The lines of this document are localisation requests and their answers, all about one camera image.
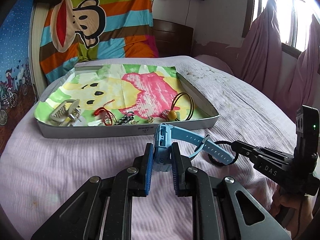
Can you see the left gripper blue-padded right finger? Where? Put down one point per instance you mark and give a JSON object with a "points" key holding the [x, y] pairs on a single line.
{"points": [[222, 208]]}

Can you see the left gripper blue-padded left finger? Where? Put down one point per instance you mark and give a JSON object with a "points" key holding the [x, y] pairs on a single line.
{"points": [[101, 208]]}

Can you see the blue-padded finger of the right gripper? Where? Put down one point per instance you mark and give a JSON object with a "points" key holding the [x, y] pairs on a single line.
{"points": [[276, 154], [262, 162]]}

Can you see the brown hair tie yellow bead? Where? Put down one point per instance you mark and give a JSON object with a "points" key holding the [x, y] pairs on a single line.
{"points": [[182, 108]]}

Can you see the black wavy hair clip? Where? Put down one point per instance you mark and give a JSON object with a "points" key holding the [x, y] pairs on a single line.
{"points": [[126, 118]]}

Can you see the small gold earring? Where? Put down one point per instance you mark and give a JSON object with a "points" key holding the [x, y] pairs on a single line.
{"points": [[149, 120]]}

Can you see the beige plastic hair claw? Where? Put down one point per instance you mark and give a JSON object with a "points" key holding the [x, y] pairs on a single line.
{"points": [[66, 113]]}

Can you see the person's right hand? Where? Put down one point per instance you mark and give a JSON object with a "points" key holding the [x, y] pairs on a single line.
{"points": [[303, 210]]}

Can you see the pink striped bed cover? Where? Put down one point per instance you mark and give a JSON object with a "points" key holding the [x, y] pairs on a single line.
{"points": [[38, 174]]}

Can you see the pink window curtain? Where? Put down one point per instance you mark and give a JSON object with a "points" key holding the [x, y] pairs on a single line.
{"points": [[260, 61]]}

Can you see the white hair clip piece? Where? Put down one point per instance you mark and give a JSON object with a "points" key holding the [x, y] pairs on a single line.
{"points": [[96, 123]]}

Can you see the pink pillow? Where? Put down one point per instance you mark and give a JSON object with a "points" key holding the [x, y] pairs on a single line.
{"points": [[215, 63]]}

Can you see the grey shallow cardboard tray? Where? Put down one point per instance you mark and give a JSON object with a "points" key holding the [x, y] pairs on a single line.
{"points": [[205, 116]]}

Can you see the colourful crumpled paper liner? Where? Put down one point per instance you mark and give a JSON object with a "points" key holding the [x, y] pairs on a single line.
{"points": [[146, 90]]}

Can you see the dark wooden headboard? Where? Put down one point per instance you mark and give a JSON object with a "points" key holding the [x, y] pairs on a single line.
{"points": [[172, 39]]}

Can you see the blue polka-dot fabric wardrobe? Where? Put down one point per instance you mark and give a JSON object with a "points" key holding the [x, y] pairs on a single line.
{"points": [[17, 93]]}

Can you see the striped monkey cartoon blanket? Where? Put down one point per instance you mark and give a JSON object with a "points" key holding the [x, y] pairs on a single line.
{"points": [[86, 30]]}

